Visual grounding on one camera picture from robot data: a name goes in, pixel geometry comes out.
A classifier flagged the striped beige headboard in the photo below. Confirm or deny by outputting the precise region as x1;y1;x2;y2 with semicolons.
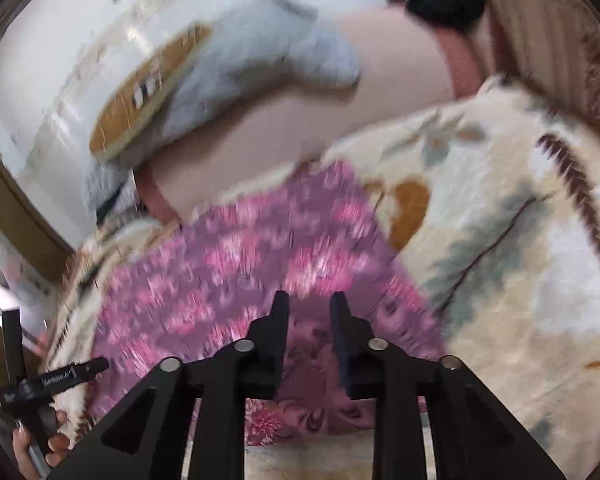
485;0;600;153

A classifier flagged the person's left hand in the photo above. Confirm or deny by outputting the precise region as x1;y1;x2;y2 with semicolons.
11;409;72;480

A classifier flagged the purple floral garment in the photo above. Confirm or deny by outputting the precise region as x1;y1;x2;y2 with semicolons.
87;160;452;448

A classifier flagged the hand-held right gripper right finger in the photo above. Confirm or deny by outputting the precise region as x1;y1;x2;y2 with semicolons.
329;291;567;480

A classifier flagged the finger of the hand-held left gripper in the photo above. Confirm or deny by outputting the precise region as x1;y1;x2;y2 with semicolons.
40;357;110;392
1;309;25;386

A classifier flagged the grey plush toy brown face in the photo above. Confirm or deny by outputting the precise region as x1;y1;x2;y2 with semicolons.
82;0;364;222

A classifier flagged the brown wooden trim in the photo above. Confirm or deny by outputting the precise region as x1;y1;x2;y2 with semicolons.
0;127;77;283

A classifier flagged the leaf print fleece blanket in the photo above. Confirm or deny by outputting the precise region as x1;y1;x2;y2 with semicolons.
40;74;600;480

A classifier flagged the pink bolster pillow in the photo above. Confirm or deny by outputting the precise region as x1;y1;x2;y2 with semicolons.
132;7;487;224

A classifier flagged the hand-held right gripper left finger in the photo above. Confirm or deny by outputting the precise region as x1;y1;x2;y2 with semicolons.
47;290;291;480

